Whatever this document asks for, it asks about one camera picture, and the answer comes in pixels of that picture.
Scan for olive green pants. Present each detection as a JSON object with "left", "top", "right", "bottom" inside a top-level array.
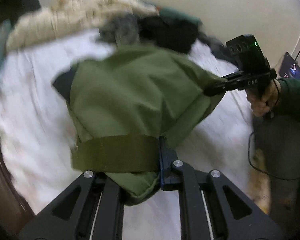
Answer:
[{"left": 52, "top": 46, "right": 223, "bottom": 206}]

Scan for person's grey trouser leg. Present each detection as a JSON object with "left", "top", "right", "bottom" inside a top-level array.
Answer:
[{"left": 253, "top": 116, "right": 300, "bottom": 239}]

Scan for tablet screen on wall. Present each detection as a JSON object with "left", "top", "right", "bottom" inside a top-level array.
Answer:
[{"left": 279, "top": 52, "right": 300, "bottom": 80}]

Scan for person's right hand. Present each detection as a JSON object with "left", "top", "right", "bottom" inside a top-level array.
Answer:
[{"left": 245, "top": 79, "right": 281, "bottom": 117}]

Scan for cream crumpled duvet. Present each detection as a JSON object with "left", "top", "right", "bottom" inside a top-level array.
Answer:
[{"left": 6, "top": 0, "right": 159, "bottom": 52}]

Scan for black garment on bed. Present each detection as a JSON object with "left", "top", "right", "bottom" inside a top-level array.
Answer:
[{"left": 138, "top": 16, "right": 199, "bottom": 54}]

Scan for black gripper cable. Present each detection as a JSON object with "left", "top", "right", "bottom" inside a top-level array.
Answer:
[{"left": 247, "top": 78, "right": 300, "bottom": 181}]

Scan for dark grey clothes pile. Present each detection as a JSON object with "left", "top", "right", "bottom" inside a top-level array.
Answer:
[{"left": 98, "top": 14, "right": 140, "bottom": 47}]

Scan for white floral bed sheet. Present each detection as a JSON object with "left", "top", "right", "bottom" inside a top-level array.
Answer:
[{"left": 0, "top": 28, "right": 256, "bottom": 240}]

